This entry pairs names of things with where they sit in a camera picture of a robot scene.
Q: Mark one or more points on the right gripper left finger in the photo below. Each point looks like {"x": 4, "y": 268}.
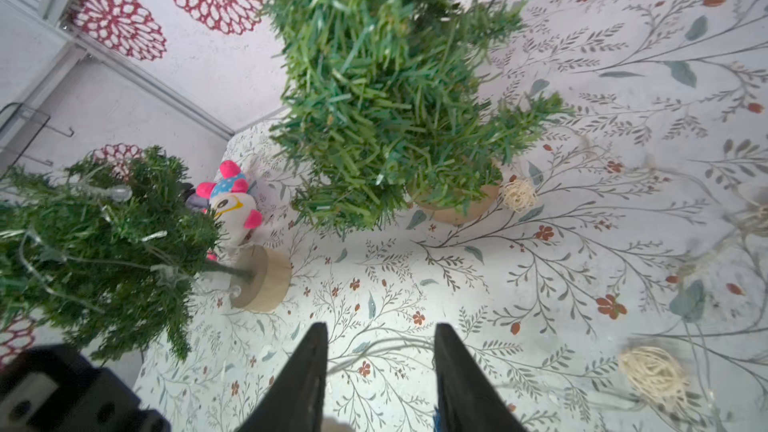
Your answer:
{"x": 295, "y": 400}

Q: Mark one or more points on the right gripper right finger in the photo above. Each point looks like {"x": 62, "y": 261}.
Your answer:
{"x": 466, "y": 399}

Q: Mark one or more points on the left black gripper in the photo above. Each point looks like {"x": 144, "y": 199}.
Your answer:
{"x": 55, "y": 388}

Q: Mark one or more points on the clear string light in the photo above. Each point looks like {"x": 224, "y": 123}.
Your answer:
{"x": 660, "y": 243}

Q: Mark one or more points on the green christmas tree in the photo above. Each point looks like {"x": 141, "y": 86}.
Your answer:
{"x": 384, "y": 107}
{"x": 110, "y": 256}

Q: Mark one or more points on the beige rattan ball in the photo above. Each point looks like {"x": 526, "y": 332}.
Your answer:
{"x": 656, "y": 375}
{"x": 519, "y": 195}

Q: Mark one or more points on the colourful plush toy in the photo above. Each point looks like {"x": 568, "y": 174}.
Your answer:
{"x": 233, "y": 208}

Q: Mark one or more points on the black wire wall rack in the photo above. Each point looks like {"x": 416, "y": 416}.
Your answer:
{"x": 20, "y": 126}

